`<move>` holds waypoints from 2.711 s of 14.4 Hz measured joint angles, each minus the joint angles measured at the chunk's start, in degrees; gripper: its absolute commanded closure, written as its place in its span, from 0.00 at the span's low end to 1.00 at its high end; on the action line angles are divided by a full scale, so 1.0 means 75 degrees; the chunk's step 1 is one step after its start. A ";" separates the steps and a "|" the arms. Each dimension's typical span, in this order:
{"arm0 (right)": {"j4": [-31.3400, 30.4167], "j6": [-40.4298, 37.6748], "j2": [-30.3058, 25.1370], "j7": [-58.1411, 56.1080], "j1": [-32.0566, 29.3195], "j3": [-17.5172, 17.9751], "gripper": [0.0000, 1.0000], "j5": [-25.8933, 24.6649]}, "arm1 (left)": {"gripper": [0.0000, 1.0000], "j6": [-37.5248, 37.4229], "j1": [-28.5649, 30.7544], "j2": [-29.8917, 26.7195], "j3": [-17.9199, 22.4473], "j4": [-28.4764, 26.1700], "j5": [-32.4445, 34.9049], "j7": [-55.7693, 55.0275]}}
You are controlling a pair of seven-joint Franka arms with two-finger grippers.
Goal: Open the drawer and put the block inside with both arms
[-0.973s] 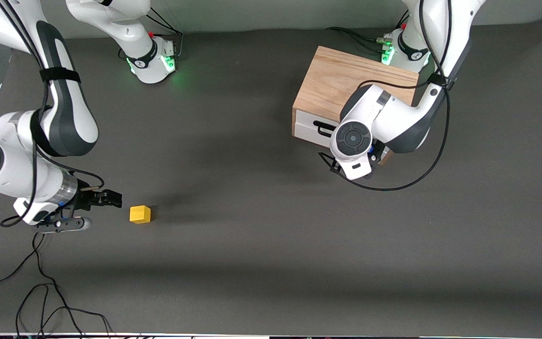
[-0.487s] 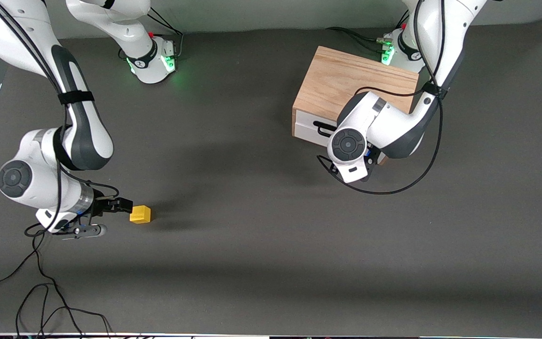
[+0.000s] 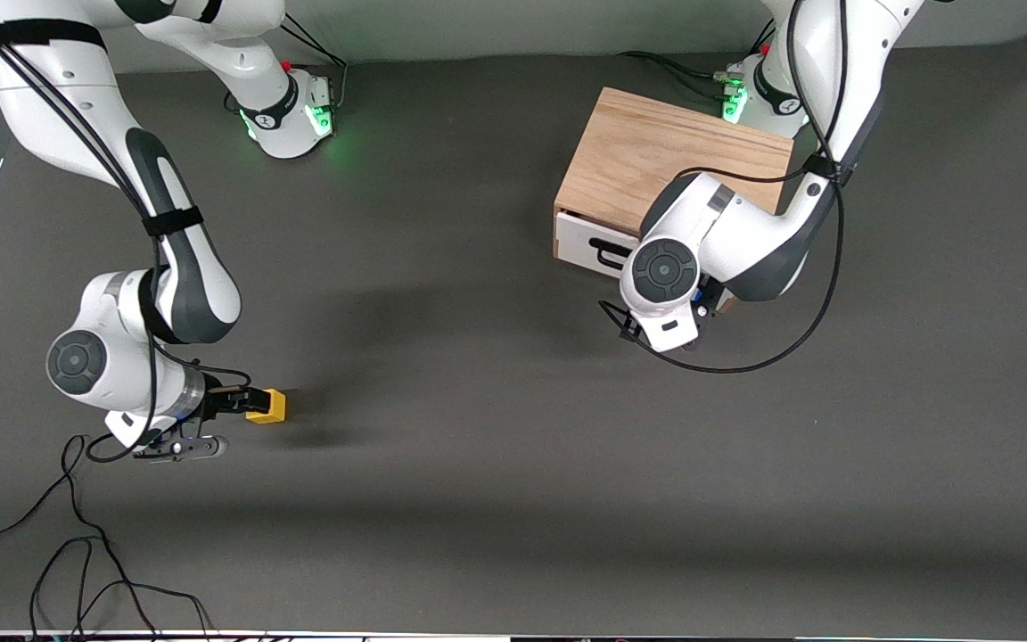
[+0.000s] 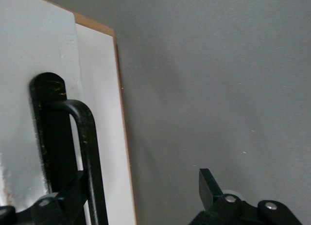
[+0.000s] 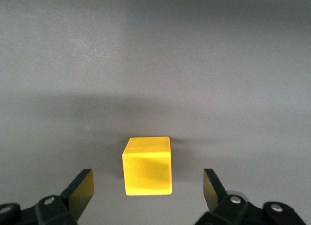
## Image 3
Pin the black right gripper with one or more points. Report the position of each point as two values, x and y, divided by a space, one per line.
215 400

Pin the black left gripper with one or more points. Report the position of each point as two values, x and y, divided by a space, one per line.
712 290

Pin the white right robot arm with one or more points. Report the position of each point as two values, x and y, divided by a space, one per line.
193 285

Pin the wooden drawer cabinet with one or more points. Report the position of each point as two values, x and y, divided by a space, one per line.
638 152

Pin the yellow cube block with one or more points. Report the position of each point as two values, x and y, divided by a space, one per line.
271 408

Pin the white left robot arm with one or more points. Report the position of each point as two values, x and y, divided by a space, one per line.
718 241

